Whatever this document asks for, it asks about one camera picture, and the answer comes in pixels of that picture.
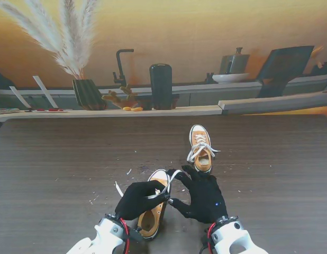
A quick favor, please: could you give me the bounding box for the short white slanted slat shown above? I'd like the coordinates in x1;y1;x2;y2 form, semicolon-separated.
9;86;32;111

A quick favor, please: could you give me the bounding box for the red wrist cable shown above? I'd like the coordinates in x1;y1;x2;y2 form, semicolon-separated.
120;218;131;252
207;223;217;253

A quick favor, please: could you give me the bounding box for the red right wrist cable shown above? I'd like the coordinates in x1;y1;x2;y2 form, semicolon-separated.
207;223;217;253

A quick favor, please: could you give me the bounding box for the yellow sneaker with spread lace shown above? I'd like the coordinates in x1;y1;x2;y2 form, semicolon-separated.
137;169;171;241

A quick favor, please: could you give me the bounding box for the dark slanted board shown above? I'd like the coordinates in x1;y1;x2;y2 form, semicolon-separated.
256;45;315;98

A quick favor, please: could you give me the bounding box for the black kitchen faucet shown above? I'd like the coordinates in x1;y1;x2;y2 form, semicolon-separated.
112;48;135;87

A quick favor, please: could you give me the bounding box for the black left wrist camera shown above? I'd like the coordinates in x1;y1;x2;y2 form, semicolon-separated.
129;227;143;242

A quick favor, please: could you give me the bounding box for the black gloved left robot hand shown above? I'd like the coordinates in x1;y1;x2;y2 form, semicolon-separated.
114;181;171;222

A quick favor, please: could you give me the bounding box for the white shoelace of handled sneaker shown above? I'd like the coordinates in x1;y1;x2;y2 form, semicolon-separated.
186;134;222;164

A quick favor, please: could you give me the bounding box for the grey metal kettle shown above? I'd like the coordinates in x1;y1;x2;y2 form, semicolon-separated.
219;47;250;75

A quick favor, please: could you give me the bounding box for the white bowl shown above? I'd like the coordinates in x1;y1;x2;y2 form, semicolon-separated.
211;72;250;84

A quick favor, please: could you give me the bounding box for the long white slanted slat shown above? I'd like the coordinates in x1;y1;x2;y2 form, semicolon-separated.
32;75;59;109

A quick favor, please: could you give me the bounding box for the grey shelf plank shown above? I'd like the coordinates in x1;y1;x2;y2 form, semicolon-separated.
217;91;327;116

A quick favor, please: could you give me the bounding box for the black cylindrical canister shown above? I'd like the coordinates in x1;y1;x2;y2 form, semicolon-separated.
149;63;173;111

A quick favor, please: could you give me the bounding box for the light wooden shelf plank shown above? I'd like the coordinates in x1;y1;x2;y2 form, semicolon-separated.
0;105;223;122

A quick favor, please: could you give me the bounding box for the white pampas grass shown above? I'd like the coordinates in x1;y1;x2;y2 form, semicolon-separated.
0;0;101;80

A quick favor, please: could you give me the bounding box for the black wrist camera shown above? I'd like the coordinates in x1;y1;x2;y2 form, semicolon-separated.
202;229;213;247
129;227;143;242

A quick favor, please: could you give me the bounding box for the dark ribbed vase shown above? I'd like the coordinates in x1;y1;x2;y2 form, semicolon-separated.
72;78;107;111

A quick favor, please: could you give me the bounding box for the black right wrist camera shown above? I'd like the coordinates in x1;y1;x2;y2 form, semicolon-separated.
202;229;213;247

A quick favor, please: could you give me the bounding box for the red left wrist cable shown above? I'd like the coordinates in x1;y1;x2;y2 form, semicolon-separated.
120;218;131;252

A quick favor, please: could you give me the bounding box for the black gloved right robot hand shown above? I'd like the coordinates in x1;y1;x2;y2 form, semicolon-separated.
170;165;229;224

